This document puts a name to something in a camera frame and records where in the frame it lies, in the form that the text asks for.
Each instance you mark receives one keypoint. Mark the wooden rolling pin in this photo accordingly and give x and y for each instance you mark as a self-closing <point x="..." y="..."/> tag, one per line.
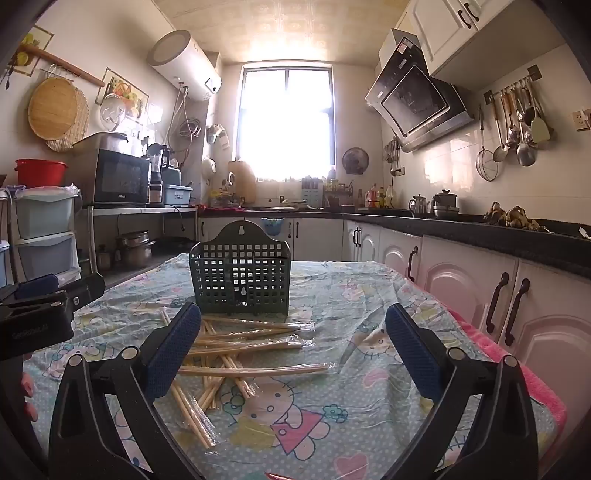
<point x="47" y="56"/>

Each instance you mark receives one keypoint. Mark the red plastic bucket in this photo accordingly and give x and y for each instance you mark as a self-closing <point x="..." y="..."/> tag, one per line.
<point x="34" y="173"/>

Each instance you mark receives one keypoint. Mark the person's left hand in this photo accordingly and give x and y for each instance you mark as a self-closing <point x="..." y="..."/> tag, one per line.
<point x="27" y="386"/>

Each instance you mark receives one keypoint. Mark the blue plastic dish box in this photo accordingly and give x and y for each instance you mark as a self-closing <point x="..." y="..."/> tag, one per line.
<point x="176" y="195"/>

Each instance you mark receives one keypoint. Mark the hanging ladle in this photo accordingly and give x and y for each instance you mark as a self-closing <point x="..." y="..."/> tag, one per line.
<point x="500" y="153"/>

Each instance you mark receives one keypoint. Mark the white plastic lid on wall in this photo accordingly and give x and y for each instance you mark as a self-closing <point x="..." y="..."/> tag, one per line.
<point x="112" y="111"/>

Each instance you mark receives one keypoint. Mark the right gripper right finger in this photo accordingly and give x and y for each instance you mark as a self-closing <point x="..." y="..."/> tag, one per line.
<point x="502" y="442"/>

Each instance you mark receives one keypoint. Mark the ginger roots on counter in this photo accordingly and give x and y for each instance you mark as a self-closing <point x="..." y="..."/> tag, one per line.
<point x="515" y="218"/>

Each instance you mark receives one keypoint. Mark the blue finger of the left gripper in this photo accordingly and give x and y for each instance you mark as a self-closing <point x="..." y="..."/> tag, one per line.
<point x="45" y="285"/>

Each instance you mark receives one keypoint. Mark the white water heater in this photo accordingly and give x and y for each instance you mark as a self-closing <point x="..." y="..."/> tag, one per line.
<point x="178" y="58"/>

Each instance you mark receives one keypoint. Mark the white cabinets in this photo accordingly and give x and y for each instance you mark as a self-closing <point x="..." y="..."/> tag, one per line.
<point x="539" y="314"/>
<point x="472" y="44"/>

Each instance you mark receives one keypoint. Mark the wrapped chopsticks top pair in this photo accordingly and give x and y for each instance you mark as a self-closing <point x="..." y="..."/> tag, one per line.
<point x="254" y="323"/>

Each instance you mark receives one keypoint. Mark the steel kettle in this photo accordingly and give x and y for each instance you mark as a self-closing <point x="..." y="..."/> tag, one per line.
<point x="419" y="206"/>

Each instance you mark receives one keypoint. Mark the wrapped chopsticks pair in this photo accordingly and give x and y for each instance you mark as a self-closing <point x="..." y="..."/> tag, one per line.
<point x="243" y="348"/>
<point x="254" y="323"/>

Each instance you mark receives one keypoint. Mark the wall fan vent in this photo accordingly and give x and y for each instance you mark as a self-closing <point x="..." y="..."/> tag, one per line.
<point x="355" y="161"/>

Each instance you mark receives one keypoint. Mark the steel pots on shelf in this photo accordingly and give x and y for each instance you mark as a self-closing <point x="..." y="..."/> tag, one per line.
<point x="135" y="248"/>

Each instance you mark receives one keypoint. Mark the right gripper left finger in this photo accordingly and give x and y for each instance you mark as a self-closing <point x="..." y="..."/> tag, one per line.
<point x="104" y="423"/>

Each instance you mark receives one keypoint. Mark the black blender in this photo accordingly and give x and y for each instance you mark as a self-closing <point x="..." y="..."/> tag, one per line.
<point x="158" y="156"/>

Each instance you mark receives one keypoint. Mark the dark lidded pot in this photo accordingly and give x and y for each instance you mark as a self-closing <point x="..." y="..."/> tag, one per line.
<point x="444" y="205"/>

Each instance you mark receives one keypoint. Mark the green plastic utensil basket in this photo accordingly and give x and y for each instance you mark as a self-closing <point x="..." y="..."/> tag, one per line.
<point x="241" y="271"/>

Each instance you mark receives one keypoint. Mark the wooden cutting board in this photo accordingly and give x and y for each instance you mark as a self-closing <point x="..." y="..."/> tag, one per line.
<point x="242" y="181"/>

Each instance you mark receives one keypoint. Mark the black range hood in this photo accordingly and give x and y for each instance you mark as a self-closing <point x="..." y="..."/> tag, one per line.
<point x="419" y="108"/>

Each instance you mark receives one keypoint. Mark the condiment bottles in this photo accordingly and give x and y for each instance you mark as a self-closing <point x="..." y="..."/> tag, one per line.
<point x="377" y="197"/>

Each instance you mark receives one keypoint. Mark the blue hanging bin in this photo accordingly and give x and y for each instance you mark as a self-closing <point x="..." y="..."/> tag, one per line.
<point x="272" y="226"/>

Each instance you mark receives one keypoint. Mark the white lower cabinets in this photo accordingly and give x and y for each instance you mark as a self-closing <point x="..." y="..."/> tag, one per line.
<point x="539" y="314"/>

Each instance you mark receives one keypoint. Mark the wrapped chopsticks middle pair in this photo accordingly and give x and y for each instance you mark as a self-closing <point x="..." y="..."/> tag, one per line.
<point x="243" y="348"/>

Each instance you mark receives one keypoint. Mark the metal shelf rack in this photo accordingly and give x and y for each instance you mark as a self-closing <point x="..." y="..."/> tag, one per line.
<point x="142" y="217"/>

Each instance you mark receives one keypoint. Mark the fruit picture on wall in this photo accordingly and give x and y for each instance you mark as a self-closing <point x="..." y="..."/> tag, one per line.
<point x="135" y="99"/>

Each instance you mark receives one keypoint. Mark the hanging strainer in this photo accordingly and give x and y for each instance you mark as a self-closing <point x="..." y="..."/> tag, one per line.
<point x="486" y="167"/>

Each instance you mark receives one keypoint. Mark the wrapped chopsticks near left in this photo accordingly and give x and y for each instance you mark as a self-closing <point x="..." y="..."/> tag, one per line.
<point x="194" y="416"/>

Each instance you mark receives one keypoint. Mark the window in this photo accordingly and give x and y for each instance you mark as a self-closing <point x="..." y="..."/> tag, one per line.
<point x="286" y="122"/>

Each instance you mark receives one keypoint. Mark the white upper cabinets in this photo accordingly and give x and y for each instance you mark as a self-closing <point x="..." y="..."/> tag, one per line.
<point x="472" y="44"/>

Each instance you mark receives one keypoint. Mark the plastic drawer unit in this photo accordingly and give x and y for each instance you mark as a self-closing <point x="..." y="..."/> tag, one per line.
<point x="39" y="226"/>

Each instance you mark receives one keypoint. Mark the black microwave oven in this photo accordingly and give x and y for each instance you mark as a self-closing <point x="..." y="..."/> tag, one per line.
<point x="108" y="178"/>

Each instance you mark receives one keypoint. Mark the wrapped chopsticks horizontal front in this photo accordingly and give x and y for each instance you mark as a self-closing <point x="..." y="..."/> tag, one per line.
<point x="255" y="372"/>

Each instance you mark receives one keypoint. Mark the black kitchen countertop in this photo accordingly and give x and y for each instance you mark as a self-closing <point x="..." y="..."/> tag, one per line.
<point x="562" y="252"/>

